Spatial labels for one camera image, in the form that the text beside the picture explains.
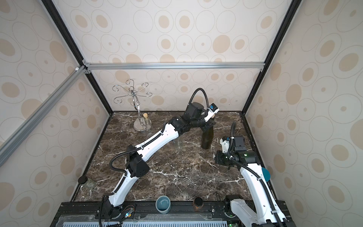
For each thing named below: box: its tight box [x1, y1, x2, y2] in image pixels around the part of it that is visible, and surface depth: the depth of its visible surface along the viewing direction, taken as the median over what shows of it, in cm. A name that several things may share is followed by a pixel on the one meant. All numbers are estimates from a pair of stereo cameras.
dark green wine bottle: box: [200, 126, 215, 150], surface depth 91 cm
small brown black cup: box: [193, 196, 204, 212], surface depth 70 cm
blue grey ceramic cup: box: [155, 195, 172, 215], surface depth 73 cm
